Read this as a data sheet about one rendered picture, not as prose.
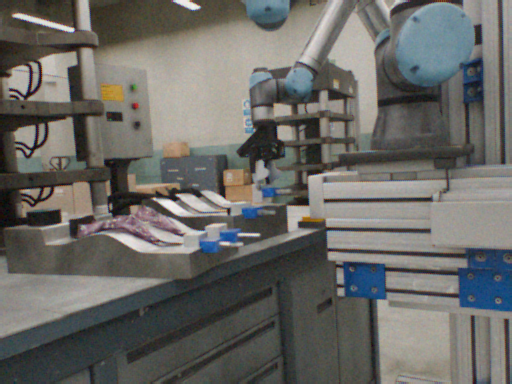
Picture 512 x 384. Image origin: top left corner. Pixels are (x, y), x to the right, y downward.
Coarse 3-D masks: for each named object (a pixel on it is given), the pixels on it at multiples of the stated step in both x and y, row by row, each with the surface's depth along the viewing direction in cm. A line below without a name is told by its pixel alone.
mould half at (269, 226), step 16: (208, 192) 161; (160, 208) 141; (176, 208) 141; (208, 208) 148; (192, 224) 134; (208, 224) 130; (240, 224) 126; (256, 224) 132; (272, 224) 138; (256, 240) 132
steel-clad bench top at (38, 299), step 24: (288, 216) 182; (264, 240) 134; (288, 240) 132; (0, 264) 126; (216, 264) 108; (0, 288) 99; (24, 288) 98; (48, 288) 97; (72, 288) 95; (96, 288) 94; (120, 288) 93; (144, 288) 92; (0, 312) 82; (24, 312) 81; (48, 312) 80; (72, 312) 80; (0, 336) 70
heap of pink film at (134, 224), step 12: (120, 216) 113; (132, 216) 119; (144, 216) 118; (156, 216) 119; (84, 228) 116; (96, 228) 110; (108, 228) 109; (120, 228) 107; (132, 228) 107; (144, 228) 108; (168, 228) 117; (180, 228) 119; (156, 240) 107
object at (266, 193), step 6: (252, 186) 146; (264, 186) 145; (270, 186) 148; (258, 192) 145; (264, 192) 144; (270, 192) 142; (276, 192) 143; (282, 192) 142; (288, 192) 140; (258, 198) 145; (264, 198) 145; (270, 198) 147
